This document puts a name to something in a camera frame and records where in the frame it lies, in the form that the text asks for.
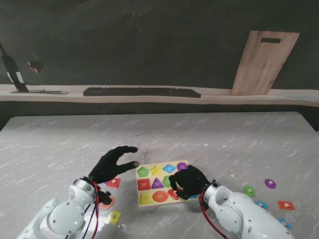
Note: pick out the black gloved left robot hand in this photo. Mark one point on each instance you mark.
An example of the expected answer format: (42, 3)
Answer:
(107, 166)

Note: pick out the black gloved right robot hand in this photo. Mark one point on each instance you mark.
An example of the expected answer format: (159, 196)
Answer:
(192, 181)

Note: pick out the red heart puzzle piece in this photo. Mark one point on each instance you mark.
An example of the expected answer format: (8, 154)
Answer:
(172, 194)

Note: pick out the yellow wooden shape puzzle board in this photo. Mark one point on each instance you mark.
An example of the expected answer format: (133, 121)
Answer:
(154, 181)

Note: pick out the green hexagon puzzle piece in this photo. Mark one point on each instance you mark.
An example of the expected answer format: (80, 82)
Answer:
(249, 191)

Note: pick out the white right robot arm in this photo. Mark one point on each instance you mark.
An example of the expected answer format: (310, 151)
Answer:
(236, 211)

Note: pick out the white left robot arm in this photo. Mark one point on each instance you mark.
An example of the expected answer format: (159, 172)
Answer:
(62, 216)

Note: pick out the red square puzzle piece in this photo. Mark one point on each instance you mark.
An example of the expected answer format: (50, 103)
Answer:
(114, 183)

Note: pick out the orange oval puzzle piece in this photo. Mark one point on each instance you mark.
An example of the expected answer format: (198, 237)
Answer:
(109, 204)

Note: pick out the yellow trapezoid puzzle piece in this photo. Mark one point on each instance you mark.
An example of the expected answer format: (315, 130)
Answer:
(114, 217)

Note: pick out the blue semicircle puzzle piece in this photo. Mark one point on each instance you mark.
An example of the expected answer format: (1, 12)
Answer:
(261, 204)

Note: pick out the purple circle puzzle piece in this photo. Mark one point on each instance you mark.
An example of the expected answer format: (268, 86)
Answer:
(270, 183)

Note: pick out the orange rectangle puzzle piece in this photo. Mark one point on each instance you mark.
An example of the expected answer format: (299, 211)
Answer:
(285, 205)

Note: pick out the blue diamond puzzle piece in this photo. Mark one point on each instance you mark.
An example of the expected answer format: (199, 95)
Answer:
(286, 223)

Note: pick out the wooden cutting board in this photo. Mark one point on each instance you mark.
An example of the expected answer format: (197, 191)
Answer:
(264, 64)

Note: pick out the long black tray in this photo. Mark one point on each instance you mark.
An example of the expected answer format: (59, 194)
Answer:
(142, 92)

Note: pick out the light wooden shelf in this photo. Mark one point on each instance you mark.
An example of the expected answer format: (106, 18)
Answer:
(211, 98)

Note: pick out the flat tray under bottle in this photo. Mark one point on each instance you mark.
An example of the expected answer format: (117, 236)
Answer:
(49, 92)

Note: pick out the wine glass with red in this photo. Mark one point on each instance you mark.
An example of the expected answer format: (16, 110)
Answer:
(36, 67)

